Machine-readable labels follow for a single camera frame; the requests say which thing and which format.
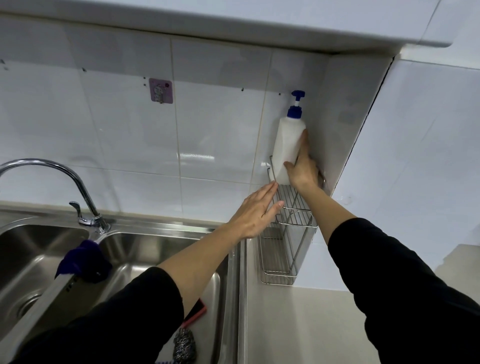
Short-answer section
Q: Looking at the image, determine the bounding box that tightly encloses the chrome gooseneck faucet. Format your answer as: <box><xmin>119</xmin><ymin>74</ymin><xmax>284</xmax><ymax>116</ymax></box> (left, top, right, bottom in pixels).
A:
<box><xmin>0</xmin><ymin>158</ymin><xmax>112</xmax><ymax>233</ymax></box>

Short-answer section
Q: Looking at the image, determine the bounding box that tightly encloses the steel wool scrubber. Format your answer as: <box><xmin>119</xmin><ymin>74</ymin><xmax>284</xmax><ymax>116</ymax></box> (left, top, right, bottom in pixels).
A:
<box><xmin>172</xmin><ymin>327</ymin><xmax>197</xmax><ymax>361</ymax></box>

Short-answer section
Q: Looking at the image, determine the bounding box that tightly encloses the person's left hand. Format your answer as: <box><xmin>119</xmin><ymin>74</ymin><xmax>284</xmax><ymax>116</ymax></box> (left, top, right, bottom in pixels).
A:
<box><xmin>226</xmin><ymin>181</ymin><xmax>285</xmax><ymax>241</ymax></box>

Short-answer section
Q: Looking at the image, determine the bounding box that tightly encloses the person's right forearm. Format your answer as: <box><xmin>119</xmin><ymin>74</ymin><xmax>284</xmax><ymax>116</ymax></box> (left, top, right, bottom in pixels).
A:
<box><xmin>298</xmin><ymin>183</ymin><xmax>357</xmax><ymax>245</ymax></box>

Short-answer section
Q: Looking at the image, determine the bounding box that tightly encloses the person's left forearm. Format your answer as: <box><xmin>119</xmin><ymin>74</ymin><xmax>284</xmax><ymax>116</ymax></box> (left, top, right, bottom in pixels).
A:
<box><xmin>157</xmin><ymin>223</ymin><xmax>245</xmax><ymax>316</ymax></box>

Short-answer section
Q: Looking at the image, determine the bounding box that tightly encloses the stainless steel wire rack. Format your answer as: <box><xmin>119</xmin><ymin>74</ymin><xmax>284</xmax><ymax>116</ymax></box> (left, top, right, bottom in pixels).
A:
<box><xmin>257</xmin><ymin>155</ymin><xmax>326</xmax><ymax>287</ymax></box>

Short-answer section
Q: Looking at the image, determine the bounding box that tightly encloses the person's right hand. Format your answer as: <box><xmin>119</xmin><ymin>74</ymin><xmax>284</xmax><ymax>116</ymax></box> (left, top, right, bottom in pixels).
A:
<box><xmin>283</xmin><ymin>129</ymin><xmax>325</xmax><ymax>192</ymax></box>

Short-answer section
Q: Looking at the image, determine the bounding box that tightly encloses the stainless steel double sink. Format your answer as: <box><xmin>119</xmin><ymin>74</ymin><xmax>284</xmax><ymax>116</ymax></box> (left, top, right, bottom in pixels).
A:
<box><xmin>0</xmin><ymin>209</ymin><xmax>248</xmax><ymax>364</ymax></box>

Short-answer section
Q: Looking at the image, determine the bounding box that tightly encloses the person's black sleeve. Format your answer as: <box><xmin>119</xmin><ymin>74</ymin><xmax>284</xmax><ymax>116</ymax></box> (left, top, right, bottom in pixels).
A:
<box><xmin>11</xmin><ymin>266</ymin><xmax>185</xmax><ymax>364</ymax></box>
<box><xmin>328</xmin><ymin>217</ymin><xmax>480</xmax><ymax>364</ymax></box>

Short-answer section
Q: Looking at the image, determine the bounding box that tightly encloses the round metal drain strainer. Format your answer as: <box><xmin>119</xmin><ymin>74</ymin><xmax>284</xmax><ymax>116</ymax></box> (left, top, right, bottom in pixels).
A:
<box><xmin>16</xmin><ymin>294</ymin><xmax>42</xmax><ymax>320</ymax></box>

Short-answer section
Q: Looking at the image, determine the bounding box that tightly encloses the red black scrubbing pad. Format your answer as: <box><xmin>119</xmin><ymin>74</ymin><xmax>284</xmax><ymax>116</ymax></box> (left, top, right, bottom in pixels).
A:
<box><xmin>181</xmin><ymin>298</ymin><xmax>208</xmax><ymax>329</ymax></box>

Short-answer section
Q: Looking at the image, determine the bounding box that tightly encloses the purple cloth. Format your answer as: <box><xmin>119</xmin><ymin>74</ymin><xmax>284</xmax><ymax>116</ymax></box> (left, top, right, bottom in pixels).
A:
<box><xmin>55</xmin><ymin>239</ymin><xmax>113</xmax><ymax>284</ymax></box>

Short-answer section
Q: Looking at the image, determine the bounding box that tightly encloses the white pump bottle blue cap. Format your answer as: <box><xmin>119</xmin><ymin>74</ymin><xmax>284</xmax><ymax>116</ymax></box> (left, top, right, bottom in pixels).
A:
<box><xmin>271</xmin><ymin>89</ymin><xmax>307</xmax><ymax>187</ymax></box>

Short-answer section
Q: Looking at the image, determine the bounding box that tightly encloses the purple adhesive wall hook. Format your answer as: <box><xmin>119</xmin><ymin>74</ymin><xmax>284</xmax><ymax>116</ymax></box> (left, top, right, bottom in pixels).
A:
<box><xmin>149</xmin><ymin>77</ymin><xmax>174</xmax><ymax>105</ymax></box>

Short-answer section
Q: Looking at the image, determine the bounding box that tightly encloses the person's black right sleeve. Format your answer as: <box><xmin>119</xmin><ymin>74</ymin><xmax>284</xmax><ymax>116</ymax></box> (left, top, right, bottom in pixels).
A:
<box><xmin>328</xmin><ymin>217</ymin><xmax>480</xmax><ymax>364</ymax></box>

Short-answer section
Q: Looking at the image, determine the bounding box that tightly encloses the white wall cabinet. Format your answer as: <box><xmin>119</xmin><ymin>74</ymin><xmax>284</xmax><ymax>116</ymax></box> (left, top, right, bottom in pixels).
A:
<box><xmin>0</xmin><ymin>0</ymin><xmax>457</xmax><ymax>53</ymax></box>

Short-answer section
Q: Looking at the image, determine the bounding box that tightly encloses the person's black left sleeve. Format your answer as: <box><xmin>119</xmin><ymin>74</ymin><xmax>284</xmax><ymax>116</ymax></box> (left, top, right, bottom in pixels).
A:
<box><xmin>11</xmin><ymin>266</ymin><xmax>185</xmax><ymax>364</ymax></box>

